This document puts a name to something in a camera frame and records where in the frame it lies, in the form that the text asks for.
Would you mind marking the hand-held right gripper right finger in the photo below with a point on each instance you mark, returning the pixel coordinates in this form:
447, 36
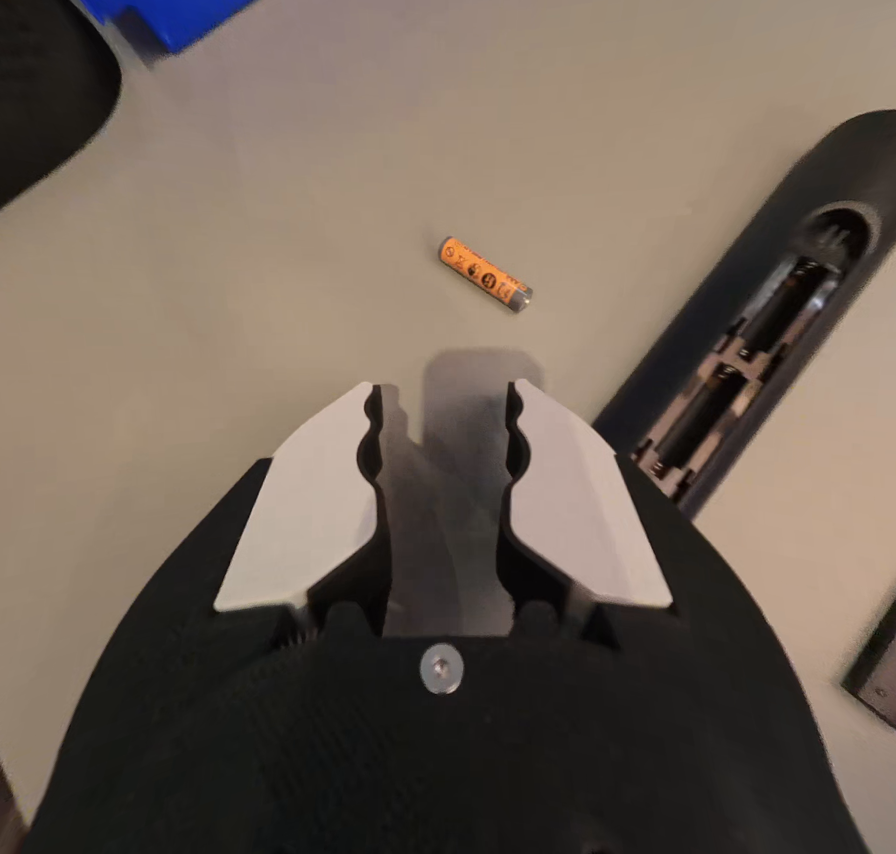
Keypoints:
581, 511

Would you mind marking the black battery cover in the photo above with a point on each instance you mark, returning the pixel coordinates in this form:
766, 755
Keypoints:
878, 665

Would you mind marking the black remote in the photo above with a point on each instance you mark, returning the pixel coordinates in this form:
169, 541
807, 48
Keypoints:
854, 167

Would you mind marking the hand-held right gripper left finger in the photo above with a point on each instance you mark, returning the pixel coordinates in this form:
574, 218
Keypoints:
308, 511

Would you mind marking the black wrist rest pad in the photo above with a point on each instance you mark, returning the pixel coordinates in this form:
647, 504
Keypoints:
49, 83

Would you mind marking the orange AAA battery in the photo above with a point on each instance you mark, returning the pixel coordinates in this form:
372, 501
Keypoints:
483, 273

